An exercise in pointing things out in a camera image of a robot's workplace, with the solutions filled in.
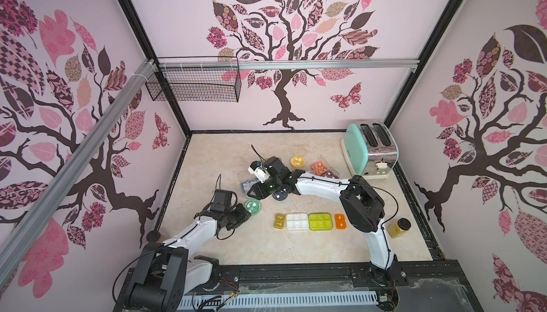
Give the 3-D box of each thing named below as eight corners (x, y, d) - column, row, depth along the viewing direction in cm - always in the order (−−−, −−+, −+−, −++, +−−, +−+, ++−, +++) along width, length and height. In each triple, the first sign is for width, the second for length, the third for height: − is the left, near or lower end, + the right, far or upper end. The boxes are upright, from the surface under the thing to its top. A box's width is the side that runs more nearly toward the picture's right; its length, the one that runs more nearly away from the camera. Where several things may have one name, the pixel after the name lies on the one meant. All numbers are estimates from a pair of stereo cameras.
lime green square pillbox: (309, 231, 87) (309, 229, 85) (307, 214, 91) (308, 212, 90) (332, 231, 87) (333, 229, 85) (329, 214, 91) (330, 212, 90)
